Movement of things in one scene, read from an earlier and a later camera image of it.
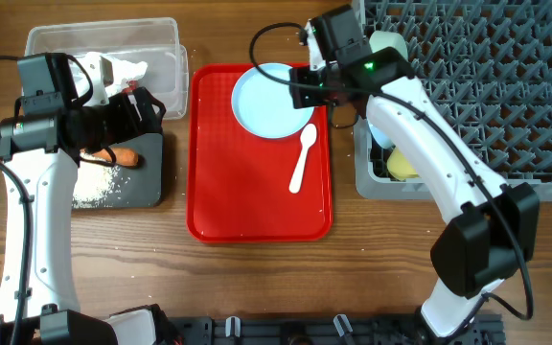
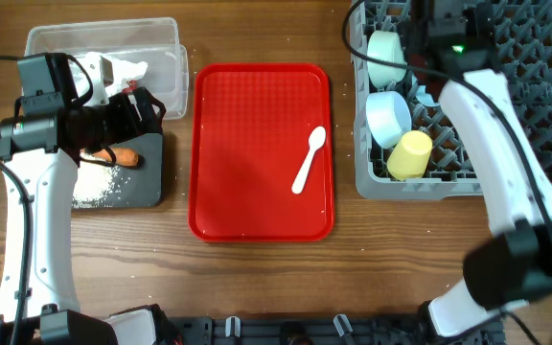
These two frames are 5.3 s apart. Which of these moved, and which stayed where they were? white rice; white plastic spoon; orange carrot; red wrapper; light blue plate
Moved: white plastic spoon; light blue plate
Stayed: red wrapper; orange carrot; white rice
